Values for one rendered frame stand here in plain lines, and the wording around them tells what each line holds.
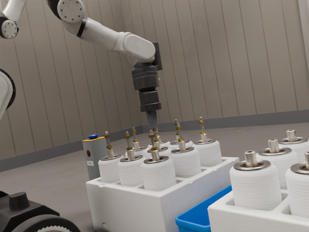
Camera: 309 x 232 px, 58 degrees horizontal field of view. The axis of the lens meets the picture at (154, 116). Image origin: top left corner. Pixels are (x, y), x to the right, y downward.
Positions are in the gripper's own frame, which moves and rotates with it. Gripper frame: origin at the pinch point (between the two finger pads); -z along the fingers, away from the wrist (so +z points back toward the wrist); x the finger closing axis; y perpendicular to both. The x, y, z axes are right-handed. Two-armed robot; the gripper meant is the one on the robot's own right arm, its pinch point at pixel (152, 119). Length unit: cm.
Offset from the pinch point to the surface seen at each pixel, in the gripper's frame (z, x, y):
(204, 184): -21.0, 17.6, 8.3
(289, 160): -12.3, 41.5, 19.8
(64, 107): 18, -252, -45
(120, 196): -20.4, 10.7, -16.3
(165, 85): 26, -262, 86
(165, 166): -12.3, 20.5, -3.3
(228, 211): -18.3, 44.5, 1.9
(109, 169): -13.8, -0.3, -17.6
